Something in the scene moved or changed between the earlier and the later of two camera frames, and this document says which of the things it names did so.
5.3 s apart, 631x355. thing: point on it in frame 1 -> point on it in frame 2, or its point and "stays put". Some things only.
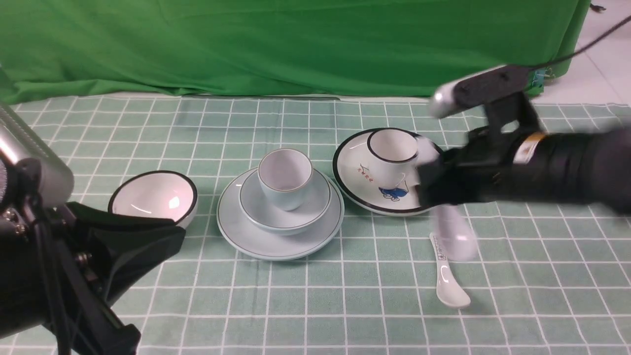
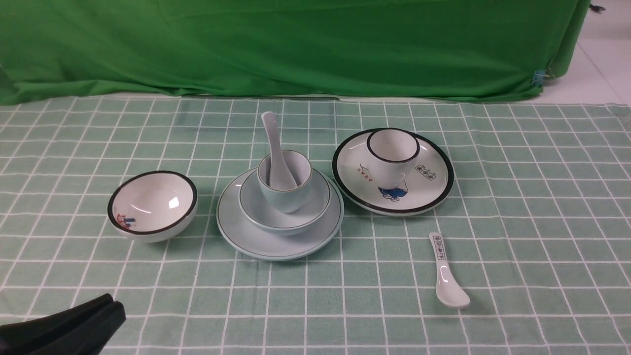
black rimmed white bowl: x=156 y=194 stays put
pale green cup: x=284 y=174 stays put
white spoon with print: x=447 y=291 stays put
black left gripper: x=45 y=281 -> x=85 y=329
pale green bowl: x=314 y=208 stays put
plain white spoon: x=458 y=236 -> x=281 y=177
